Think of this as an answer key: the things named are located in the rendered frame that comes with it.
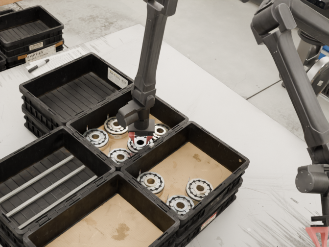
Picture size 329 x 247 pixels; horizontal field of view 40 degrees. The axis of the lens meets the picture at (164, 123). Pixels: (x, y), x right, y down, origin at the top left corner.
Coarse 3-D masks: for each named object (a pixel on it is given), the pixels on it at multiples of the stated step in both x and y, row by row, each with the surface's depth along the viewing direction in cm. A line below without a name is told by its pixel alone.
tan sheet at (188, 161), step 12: (192, 144) 188; (168, 156) 181; (180, 156) 182; (192, 156) 182; (204, 156) 183; (156, 168) 176; (168, 168) 176; (180, 168) 177; (192, 168) 178; (204, 168) 179; (216, 168) 179; (168, 180) 172; (180, 180) 173; (216, 180) 175; (168, 192) 168; (180, 192) 168
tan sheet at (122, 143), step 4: (152, 116) 197; (156, 120) 196; (100, 128) 188; (128, 136) 186; (112, 140) 184; (116, 140) 184; (120, 140) 184; (124, 140) 184; (112, 144) 182; (116, 144) 182; (120, 144) 183; (124, 144) 183; (108, 148) 180; (112, 148) 180; (124, 148) 181; (104, 152) 178; (108, 152) 179
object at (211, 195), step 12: (204, 132) 180; (156, 144) 171; (240, 156) 172; (240, 168) 167; (132, 180) 157; (228, 180) 162; (216, 192) 158; (204, 204) 155; (180, 216) 148; (192, 216) 152
